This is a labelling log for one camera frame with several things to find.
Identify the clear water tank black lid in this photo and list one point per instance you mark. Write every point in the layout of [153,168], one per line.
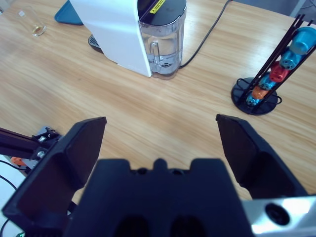
[168,14]

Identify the blue coffee capsule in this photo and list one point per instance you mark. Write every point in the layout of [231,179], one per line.
[251,100]
[290,60]
[302,40]
[265,83]

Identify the grey centre mount plate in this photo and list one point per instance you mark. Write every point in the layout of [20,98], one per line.
[14,142]

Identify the silver grate drip tray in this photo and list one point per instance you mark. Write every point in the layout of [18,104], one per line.
[93,45]

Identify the orange coffee capsule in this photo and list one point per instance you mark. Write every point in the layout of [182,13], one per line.
[259,93]

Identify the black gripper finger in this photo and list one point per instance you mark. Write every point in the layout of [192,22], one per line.
[259,160]
[49,172]

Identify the clear drinking glass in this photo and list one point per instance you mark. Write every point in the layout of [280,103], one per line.
[37,30]

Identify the blue plastic tray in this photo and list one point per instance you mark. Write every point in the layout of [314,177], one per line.
[65,14]

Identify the white capsule coffee machine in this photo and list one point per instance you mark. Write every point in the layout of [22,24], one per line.
[111,29]

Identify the grey camera mount plate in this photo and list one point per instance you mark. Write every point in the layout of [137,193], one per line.
[45,132]

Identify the black capsule holder stand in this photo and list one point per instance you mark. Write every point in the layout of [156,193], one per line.
[239,95]

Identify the red coffee capsule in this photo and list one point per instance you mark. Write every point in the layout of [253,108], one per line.
[277,73]

